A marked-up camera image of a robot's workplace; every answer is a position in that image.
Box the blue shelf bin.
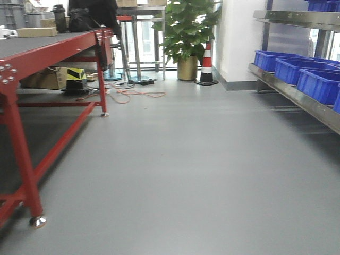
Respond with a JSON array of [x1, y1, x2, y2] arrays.
[[297, 69, 339, 105], [253, 49, 309, 73], [274, 58, 339, 85]]

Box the cardboard box under conveyor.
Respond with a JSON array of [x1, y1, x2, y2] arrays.
[[20, 66, 67, 90]]

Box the steel shelf rack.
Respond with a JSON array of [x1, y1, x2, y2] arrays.
[[249, 1, 339, 133]]

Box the flat cardboard box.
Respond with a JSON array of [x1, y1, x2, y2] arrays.
[[17, 27, 58, 38]]

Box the orange white traffic cone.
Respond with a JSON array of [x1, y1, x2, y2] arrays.
[[195, 41, 218, 86]]

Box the green potted plant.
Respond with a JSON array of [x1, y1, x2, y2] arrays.
[[160, 0, 222, 81]]

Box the yellow black striped block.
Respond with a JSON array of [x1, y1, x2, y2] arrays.
[[61, 67, 88, 94]]

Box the black bag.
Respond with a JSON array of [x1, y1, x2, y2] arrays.
[[69, 8, 101, 32]]

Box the dark drink bottle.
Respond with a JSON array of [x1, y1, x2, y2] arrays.
[[52, 4, 67, 33]]

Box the orange cable on floor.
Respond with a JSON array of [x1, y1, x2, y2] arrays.
[[75, 82, 166, 104]]

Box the red conveyor frame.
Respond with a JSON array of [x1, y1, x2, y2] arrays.
[[1, 28, 113, 228]]

